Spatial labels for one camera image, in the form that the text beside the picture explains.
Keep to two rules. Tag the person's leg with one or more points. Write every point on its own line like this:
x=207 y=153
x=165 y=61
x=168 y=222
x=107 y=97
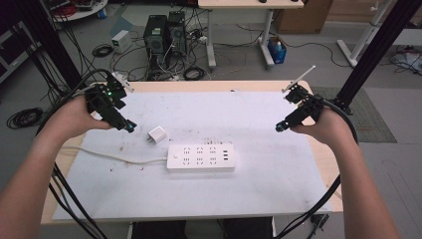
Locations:
x=248 y=229
x=159 y=229

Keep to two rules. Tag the grey floor mat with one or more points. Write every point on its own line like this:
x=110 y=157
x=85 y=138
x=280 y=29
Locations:
x=368 y=116

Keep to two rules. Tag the black computer tower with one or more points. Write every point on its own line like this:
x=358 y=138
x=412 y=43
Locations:
x=177 y=33
x=155 y=40

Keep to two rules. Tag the person's right hand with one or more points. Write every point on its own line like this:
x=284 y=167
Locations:
x=331 y=127

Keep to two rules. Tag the round white table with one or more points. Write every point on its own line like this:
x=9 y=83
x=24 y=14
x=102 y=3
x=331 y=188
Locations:
x=81 y=11

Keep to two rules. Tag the wooden desk with white legs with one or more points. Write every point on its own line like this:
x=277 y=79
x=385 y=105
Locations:
x=239 y=4

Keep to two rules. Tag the small white box device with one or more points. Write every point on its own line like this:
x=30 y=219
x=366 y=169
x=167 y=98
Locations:
x=121 y=40

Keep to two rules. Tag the black metal frame post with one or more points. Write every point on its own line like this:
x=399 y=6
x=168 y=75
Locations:
x=375 y=53
x=49 y=40

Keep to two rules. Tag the person's left hand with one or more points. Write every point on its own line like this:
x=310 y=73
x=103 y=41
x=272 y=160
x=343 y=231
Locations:
x=74 y=119

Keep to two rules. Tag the white table mat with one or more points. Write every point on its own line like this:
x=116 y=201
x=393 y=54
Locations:
x=199 y=199

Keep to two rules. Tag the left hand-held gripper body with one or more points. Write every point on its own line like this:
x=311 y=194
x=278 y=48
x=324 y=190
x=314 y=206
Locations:
x=105 y=98

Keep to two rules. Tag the brown cardboard box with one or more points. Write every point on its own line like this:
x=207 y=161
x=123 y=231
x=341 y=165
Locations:
x=302 y=16

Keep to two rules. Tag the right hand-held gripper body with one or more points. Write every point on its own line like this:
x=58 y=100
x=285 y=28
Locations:
x=307 y=103

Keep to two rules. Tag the white charger plug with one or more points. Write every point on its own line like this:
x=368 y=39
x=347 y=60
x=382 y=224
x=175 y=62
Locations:
x=157 y=134

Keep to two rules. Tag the person's right leg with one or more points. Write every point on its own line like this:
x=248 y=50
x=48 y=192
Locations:
x=248 y=229

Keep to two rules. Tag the white power strip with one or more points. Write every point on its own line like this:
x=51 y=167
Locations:
x=200 y=157

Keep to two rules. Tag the blue box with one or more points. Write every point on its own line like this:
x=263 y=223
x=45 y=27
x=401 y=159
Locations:
x=277 y=50

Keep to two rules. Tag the person's left leg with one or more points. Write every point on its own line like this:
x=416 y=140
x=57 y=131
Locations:
x=159 y=229

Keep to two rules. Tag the small black clamp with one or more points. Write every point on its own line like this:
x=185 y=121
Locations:
x=318 y=221

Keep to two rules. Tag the white metal stand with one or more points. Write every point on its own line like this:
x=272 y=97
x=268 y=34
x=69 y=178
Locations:
x=363 y=36

